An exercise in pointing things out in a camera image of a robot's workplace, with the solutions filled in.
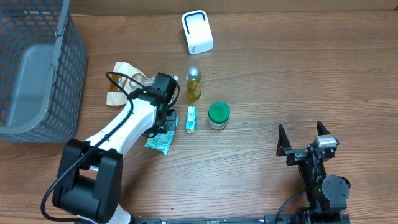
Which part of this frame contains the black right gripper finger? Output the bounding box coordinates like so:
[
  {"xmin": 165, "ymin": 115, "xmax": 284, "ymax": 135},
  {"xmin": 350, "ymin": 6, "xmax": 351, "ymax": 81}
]
[
  {"xmin": 276, "ymin": 124, "xmax": 292, "ymax": 156},
  {"xmin": 317, "ymin": 121, "xmax": 331, "ymax": 136}
]

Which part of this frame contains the light teal snack packet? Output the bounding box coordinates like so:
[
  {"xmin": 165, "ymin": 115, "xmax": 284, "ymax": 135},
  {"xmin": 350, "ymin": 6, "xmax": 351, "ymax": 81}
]
[{"xmin": 145, "ymin": 131, "xmax": 175, "ymax": 156}]

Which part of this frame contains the small teal white box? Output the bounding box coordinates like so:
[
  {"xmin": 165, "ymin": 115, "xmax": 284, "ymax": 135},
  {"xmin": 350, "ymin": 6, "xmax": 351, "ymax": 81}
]
[{"xmin": 185, "ymin": 106, "xmax": 197, "ymax": 134}]

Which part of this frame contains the yellow Vim dish soap bottle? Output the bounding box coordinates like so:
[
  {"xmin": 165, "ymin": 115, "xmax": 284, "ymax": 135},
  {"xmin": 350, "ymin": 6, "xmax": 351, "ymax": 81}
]
[{"xmin": 186, "ymin": 66, "xmax": 202, "ymax": 101}]

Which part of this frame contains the green-capped white bottle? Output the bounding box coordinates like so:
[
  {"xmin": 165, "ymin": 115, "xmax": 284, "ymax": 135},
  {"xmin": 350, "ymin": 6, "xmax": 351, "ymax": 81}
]
[{"xmin": 208, "ymin": 101, "xmax": 231, "ymax": 129}]

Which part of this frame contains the cream brown bread bag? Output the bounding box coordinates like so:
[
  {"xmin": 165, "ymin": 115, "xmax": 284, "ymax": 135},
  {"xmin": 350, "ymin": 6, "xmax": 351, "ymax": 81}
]
[{"xmin": 106, "ymin": 62, "xmax": 161, "ymax": 106}]

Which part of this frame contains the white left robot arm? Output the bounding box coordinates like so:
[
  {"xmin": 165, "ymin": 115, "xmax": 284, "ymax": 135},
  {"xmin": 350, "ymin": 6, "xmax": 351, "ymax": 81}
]
[{"xmin": 40, "ymin": 73, "xmax": 180, "ymax": 223}]

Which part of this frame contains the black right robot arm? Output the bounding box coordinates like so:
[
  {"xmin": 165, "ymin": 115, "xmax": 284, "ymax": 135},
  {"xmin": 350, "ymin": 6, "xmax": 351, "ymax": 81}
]
[{"xmin": 274, "ymin": 121, "xmax": 351, "ymax": 223}]

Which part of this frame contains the white barcode scanner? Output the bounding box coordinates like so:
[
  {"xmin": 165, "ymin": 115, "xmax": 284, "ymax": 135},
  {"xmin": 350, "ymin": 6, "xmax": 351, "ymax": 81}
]
[{"xmin": 182, "ymin": 10, "xmax": 213, "ymax": 55}]

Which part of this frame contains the dark grey plastic basket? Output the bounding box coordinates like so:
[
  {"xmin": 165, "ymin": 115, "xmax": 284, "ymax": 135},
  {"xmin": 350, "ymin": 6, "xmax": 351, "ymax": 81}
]
[{"xmin": 1, "ymin": 0, "xmax": 88, "ymax": 143}]

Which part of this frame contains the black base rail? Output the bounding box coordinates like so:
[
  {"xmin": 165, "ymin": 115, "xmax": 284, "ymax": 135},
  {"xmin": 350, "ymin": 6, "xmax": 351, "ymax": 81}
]
[{"xmin": 132, "ymin": 214, "xmax": 351, "ymax": 224}]

